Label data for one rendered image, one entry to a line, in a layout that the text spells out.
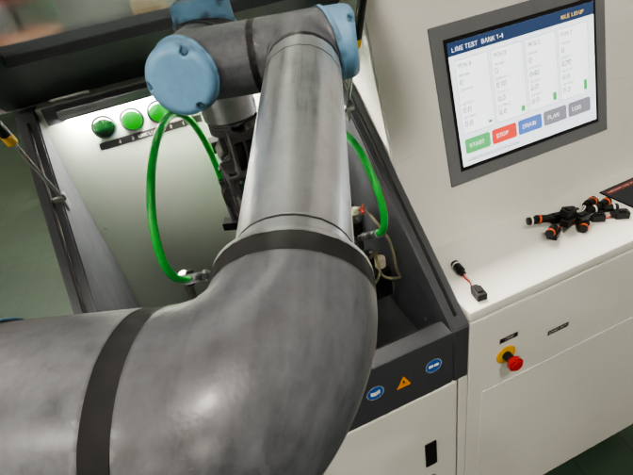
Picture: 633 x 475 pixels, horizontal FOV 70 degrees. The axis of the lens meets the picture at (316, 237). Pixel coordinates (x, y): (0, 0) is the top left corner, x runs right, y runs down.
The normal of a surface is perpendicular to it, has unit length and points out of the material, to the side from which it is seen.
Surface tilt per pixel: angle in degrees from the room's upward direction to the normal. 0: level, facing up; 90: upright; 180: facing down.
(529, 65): 76
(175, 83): 90
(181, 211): 90
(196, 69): 90
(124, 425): 33
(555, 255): 0
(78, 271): 43
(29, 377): 14
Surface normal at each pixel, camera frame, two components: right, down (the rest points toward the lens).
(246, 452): 0.40, 0.00
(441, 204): 0.32, 0.28
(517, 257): -0.17, -0.80
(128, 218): 0.37, 0.48
